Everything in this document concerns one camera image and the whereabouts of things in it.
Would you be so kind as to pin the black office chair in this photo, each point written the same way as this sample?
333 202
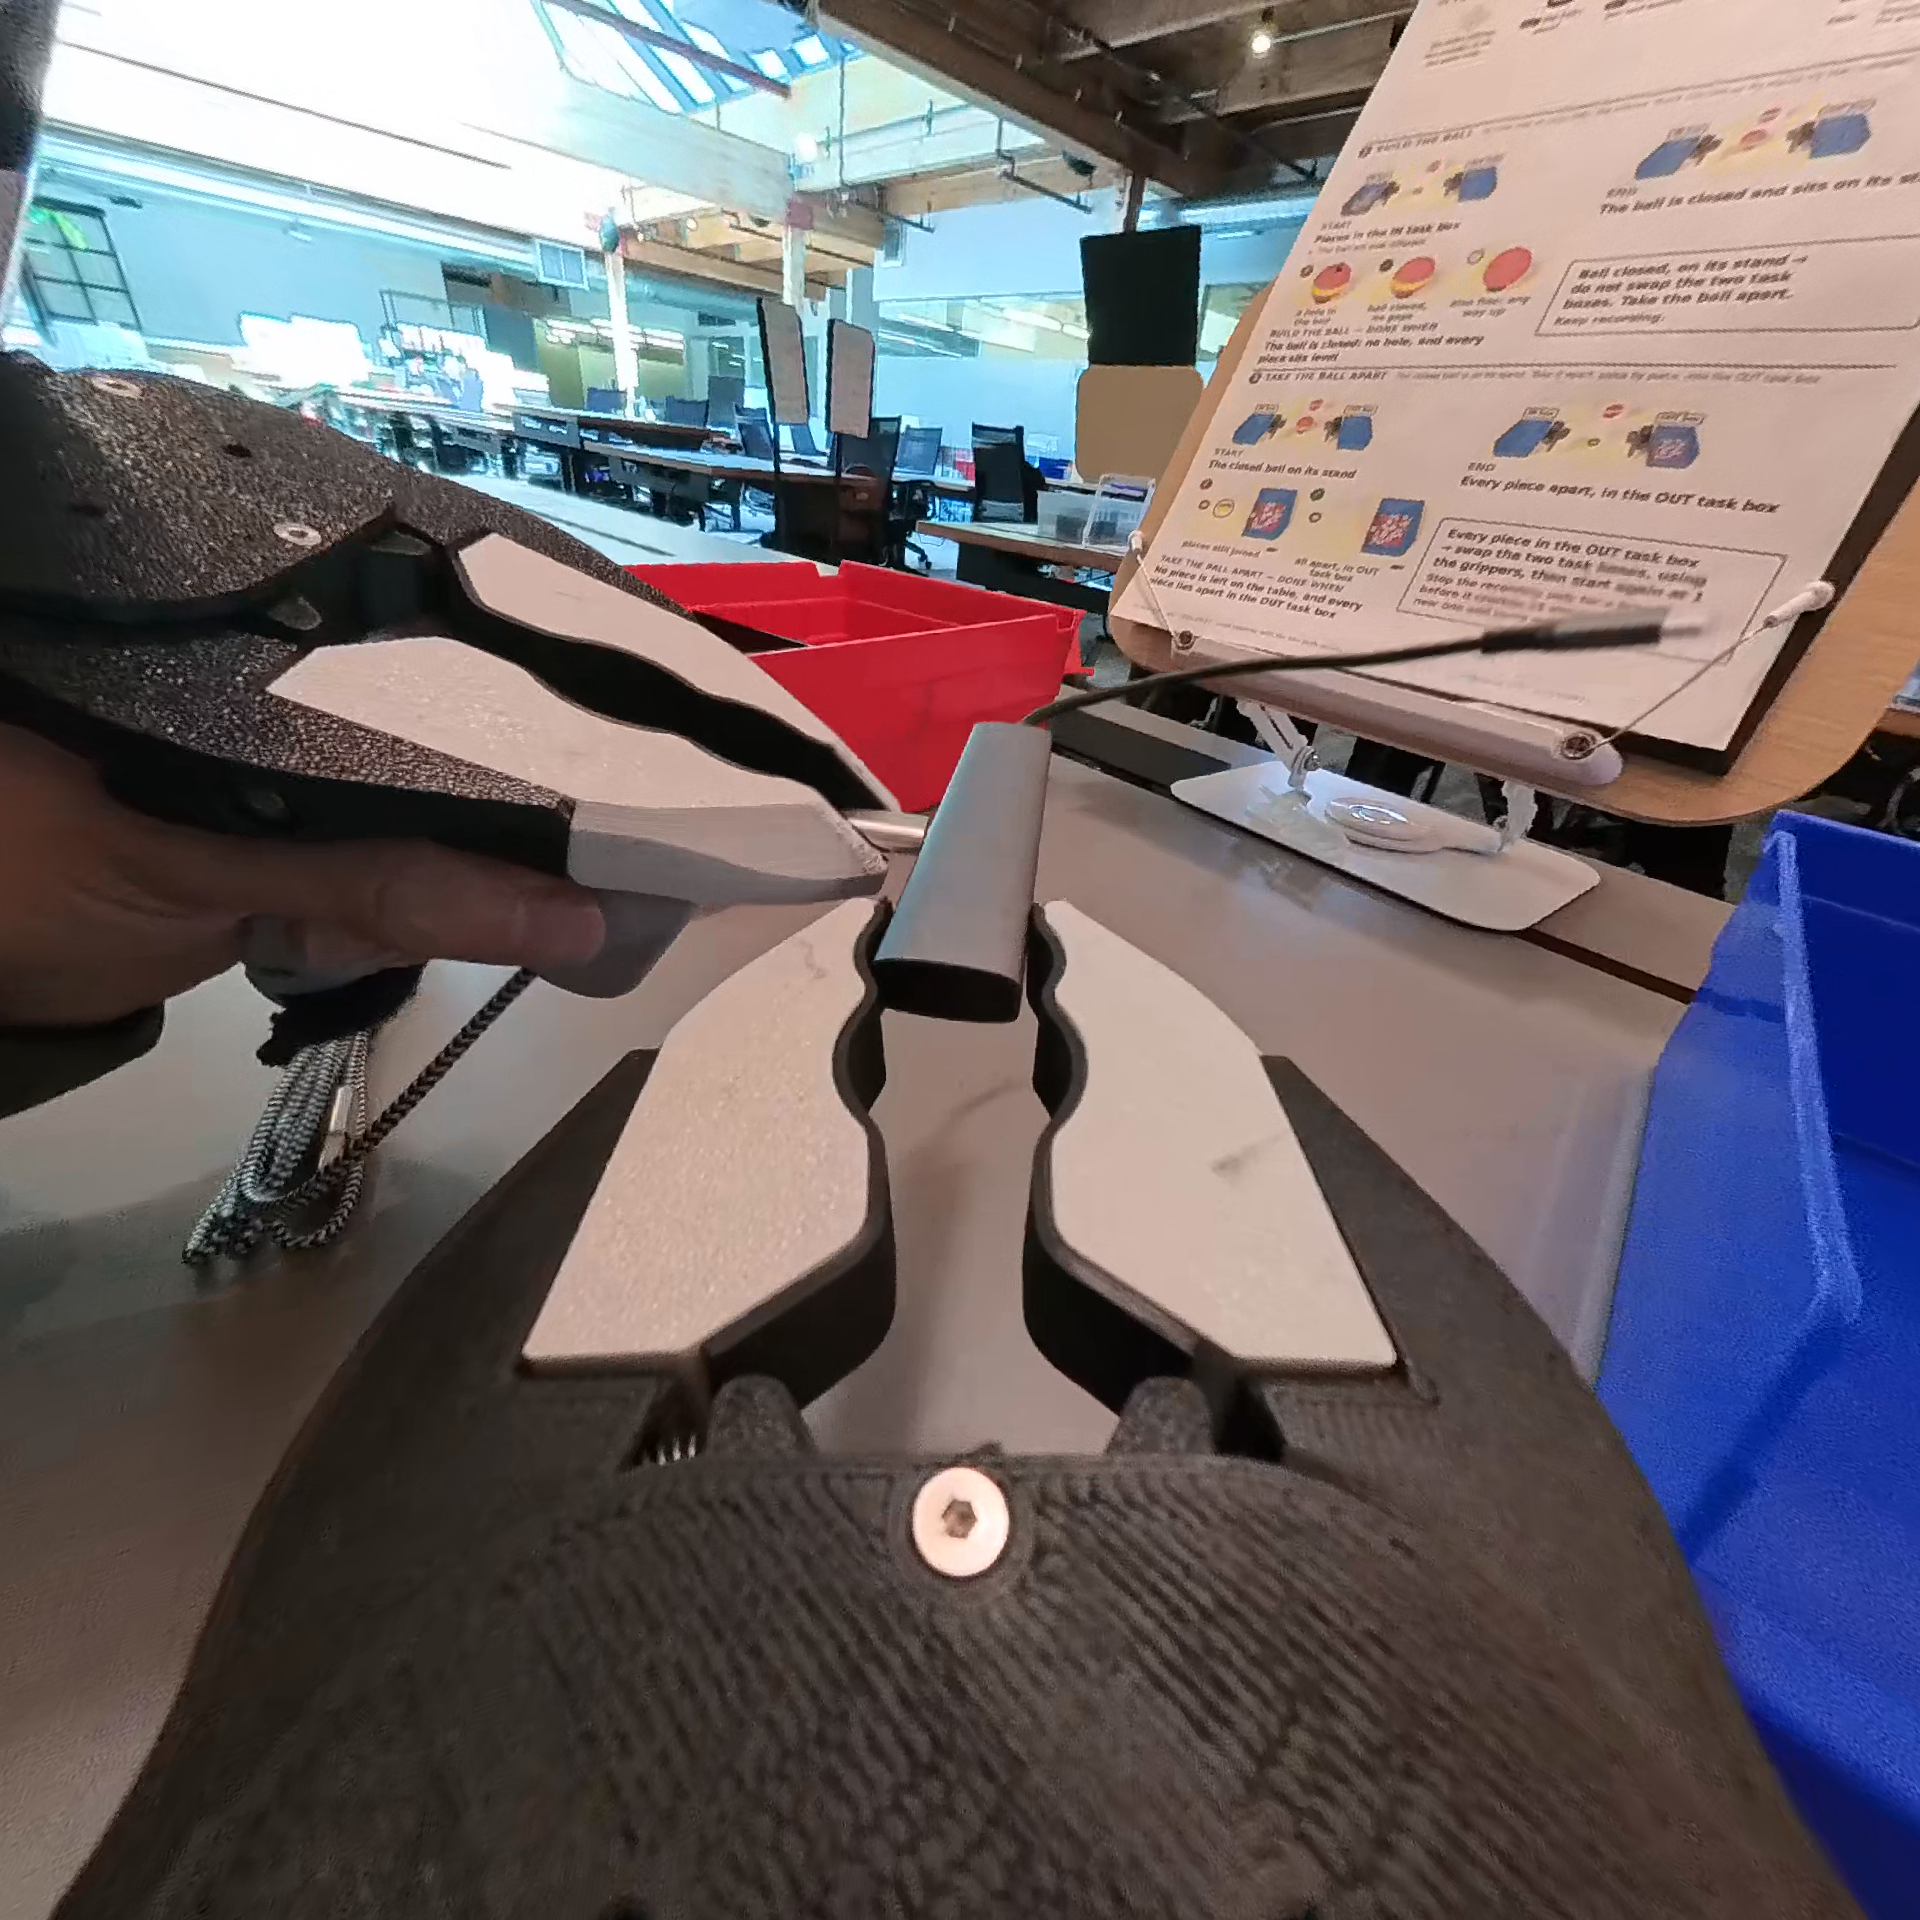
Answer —
997 464

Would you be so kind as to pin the clear plastic box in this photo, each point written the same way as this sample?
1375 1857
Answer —
1095 513

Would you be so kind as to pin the grey usb hub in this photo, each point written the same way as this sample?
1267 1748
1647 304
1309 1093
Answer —
961 869

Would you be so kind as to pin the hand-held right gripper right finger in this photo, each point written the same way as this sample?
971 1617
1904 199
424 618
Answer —
1200 1184

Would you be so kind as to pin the red plastic bin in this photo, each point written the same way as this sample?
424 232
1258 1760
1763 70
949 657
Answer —
901 674

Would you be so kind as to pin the tan board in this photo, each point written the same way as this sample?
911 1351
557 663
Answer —
1119 428

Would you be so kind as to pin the black-framed monitor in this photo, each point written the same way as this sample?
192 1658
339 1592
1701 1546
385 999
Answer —
851 376
786 359

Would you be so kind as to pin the black panel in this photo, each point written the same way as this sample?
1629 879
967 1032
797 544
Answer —
1141 300

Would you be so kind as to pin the blue plastic bin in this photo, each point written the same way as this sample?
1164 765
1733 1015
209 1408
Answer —
1770 1350

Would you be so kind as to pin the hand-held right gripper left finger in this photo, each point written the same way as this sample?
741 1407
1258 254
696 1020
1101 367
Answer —
721 1170

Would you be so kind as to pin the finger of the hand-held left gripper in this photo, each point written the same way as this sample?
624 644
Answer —
511 720
599 609

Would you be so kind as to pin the person's left hand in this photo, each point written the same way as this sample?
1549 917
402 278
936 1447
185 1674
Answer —
148 916

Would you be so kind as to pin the instruction sheet on stand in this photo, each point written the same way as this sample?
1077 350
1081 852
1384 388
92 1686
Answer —
1829 720

